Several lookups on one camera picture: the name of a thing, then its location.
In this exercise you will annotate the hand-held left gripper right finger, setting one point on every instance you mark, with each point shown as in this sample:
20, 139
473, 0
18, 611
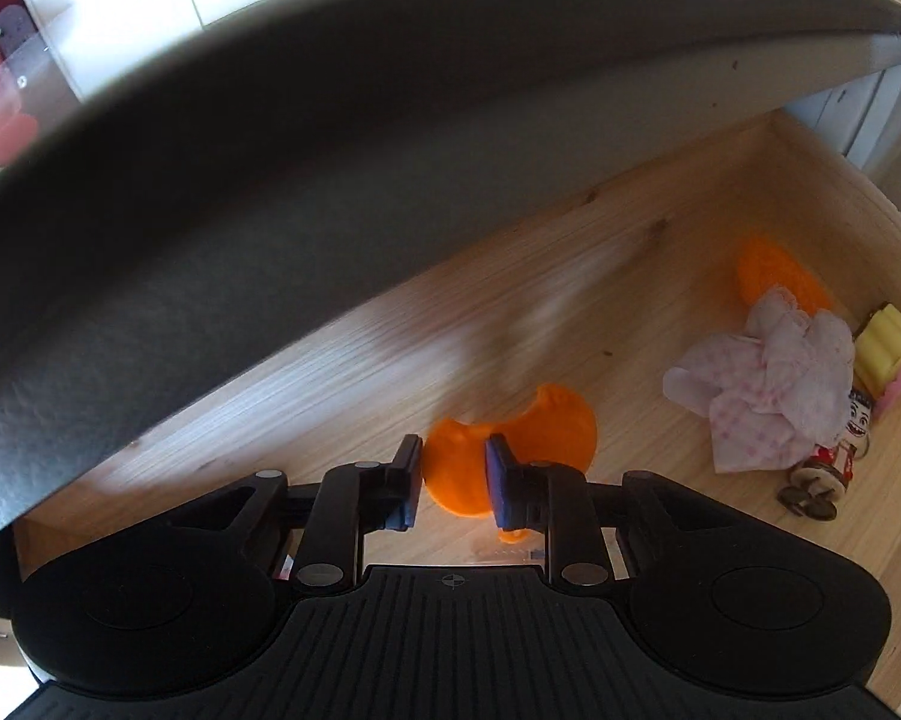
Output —
498, 491

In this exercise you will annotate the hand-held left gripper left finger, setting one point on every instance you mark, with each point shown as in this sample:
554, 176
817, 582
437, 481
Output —
411, 484

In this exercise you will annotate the orange toy slice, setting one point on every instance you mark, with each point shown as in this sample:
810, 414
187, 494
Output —
454, 472

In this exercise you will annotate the wooden drawer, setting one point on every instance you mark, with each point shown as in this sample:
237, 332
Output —
608, 300

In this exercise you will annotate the orange toy mandarin segment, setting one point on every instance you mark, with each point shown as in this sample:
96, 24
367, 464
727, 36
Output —
776, 274

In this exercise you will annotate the pink checked white cloth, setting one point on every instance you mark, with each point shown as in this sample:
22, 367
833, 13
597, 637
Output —
765, 382

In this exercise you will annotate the wheeled toy figure with face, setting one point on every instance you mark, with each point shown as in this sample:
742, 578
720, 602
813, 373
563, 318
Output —
833, 457

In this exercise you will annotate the yellow sponge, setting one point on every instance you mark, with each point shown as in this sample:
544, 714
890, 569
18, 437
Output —
879, 349

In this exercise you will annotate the white cabinet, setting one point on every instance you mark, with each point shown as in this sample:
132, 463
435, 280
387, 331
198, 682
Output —
863, 112

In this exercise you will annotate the white shelf unit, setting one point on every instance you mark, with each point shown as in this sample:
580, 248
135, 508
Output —
97, 22

